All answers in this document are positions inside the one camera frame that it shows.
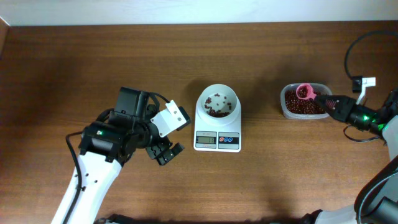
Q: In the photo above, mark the pink plastic measuring scoop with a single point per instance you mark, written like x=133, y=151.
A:
x=305, y=92

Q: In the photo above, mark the white round bowl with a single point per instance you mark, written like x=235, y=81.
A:
x=218, y=101

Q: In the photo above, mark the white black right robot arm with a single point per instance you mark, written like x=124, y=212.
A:
x=377, y=201

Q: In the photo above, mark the clear plastic bean container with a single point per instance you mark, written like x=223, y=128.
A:
x=294, y=108

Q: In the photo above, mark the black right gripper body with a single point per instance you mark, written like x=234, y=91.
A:
x=347, y=109

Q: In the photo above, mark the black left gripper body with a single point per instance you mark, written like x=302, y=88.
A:
x=149, y=140

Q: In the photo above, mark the red beans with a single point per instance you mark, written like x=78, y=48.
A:
x=256, y=101

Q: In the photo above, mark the white digital kitchen scale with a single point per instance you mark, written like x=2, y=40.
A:
x=217, y=135

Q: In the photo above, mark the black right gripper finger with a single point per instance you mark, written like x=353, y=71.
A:
x=333, y=108
x=344, y=100

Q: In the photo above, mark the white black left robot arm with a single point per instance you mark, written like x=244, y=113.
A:
x=91, y=180

